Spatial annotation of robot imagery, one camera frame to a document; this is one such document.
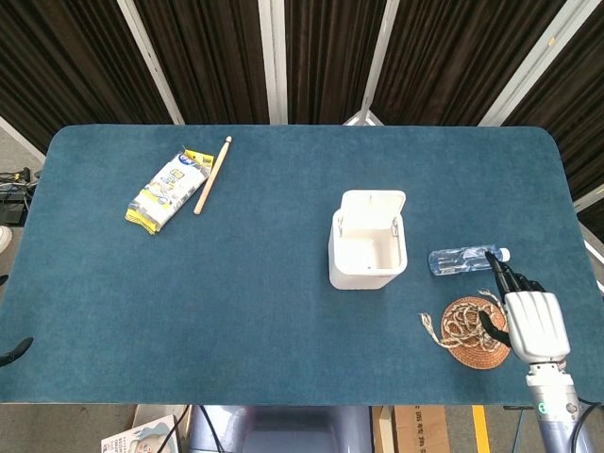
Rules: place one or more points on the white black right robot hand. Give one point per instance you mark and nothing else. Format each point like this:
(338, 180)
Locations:
(535, 325)

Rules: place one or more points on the black floor equipment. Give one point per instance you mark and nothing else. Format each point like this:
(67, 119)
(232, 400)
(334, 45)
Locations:
(14, 198)

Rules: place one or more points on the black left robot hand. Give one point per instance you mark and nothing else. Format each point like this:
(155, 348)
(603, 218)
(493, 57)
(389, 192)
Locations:
(16, 351)

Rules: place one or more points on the illustrated white box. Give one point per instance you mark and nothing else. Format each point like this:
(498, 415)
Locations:
(141, 436)

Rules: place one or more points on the white shoe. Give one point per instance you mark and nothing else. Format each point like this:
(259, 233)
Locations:
(5, 238)

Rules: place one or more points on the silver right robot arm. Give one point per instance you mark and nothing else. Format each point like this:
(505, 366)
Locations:
(557, 406)

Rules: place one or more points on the yellow white snack package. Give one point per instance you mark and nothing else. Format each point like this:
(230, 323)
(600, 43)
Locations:
(170, 189)

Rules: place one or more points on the blue table cloth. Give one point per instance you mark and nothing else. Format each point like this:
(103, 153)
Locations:
(236, 307)

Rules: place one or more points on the brown cardboard box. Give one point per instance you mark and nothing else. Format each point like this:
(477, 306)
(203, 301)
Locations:
(417, 427)

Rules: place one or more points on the white frame post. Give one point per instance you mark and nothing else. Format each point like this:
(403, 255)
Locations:
(528, 71)
(151, 61)
(590, 200)
(384, 52)
(273, 61)

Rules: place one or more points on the grey robot torso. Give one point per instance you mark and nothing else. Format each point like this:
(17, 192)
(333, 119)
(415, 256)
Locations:
(292, 429)

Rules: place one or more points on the round woven coaster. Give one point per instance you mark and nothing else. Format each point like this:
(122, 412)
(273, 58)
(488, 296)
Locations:
(476, 356)

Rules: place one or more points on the clear plastic water bottle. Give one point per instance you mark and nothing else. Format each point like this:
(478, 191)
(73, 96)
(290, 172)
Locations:
(455, 260)

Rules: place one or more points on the white plastic box lid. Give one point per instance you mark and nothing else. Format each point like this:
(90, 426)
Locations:
(373, 207)

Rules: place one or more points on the dark brown curtain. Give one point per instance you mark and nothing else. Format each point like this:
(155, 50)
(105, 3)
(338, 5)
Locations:
(222, 56)

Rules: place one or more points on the wooden stick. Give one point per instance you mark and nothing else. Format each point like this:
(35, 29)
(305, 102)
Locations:
(212, 177)

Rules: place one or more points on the white open-lid box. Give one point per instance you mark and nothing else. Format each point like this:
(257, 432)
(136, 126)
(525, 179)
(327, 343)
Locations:
(363, 273)

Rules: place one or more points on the silver stand base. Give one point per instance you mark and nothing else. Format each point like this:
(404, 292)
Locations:
(363, 118)

